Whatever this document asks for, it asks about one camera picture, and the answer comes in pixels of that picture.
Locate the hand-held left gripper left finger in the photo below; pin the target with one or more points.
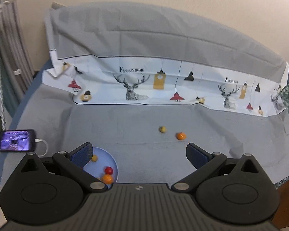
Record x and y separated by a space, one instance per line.
83 155

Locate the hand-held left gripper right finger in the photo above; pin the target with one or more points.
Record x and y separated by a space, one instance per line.
197 154

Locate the round yellow fruit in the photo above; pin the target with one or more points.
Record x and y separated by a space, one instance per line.
94 158

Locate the light blue bowl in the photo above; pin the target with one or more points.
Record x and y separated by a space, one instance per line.
103 160

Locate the orange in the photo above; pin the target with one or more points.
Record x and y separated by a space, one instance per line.
107 178
180 136

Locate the red fruit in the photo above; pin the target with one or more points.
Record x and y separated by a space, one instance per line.
108 170

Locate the small yellow fruit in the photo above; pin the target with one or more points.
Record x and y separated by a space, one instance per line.
162 129

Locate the grey printed bed sheet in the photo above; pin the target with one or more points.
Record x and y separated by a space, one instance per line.
134 149

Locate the black smartphone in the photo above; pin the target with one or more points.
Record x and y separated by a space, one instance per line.
15 144

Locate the white curtain clip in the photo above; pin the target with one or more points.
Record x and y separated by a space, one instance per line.
17 72

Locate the grey curtain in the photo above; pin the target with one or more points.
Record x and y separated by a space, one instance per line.
16 41

